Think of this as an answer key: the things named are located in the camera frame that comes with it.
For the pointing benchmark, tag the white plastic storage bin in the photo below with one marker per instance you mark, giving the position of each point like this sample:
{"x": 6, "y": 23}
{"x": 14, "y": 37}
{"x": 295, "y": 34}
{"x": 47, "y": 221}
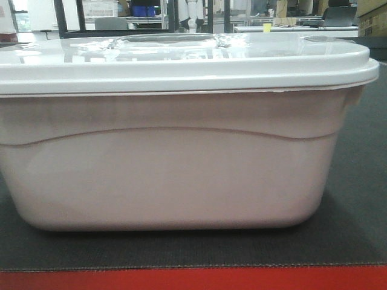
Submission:
{"x": 174, "y": 161}

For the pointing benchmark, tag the white bin lid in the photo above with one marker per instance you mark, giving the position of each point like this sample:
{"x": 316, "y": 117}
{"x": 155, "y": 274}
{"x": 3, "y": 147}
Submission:
{"x": 199, "y": 62}

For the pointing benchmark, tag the blue bin on far shelf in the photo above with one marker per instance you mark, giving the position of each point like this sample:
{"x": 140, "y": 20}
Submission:
{"x": 143, "y": 11}

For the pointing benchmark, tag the yellow cup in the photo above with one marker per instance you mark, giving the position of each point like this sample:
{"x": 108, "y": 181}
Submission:
{"x": 267, "y": 27}

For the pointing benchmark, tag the white perforated crate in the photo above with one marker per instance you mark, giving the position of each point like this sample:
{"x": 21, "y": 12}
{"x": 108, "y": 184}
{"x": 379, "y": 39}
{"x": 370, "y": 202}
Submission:
{"x": 99, "y": 9}

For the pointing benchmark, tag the white long table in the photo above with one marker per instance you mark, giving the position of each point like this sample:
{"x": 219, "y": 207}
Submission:
{"x": 260, "y": 29}

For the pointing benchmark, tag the cardboard box stack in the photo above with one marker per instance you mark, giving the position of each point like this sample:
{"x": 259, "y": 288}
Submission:
{"x": 372, "y": 18}

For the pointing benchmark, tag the black metal frame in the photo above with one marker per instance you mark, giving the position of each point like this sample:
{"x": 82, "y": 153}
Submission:
{"x": 170, "y": 17}

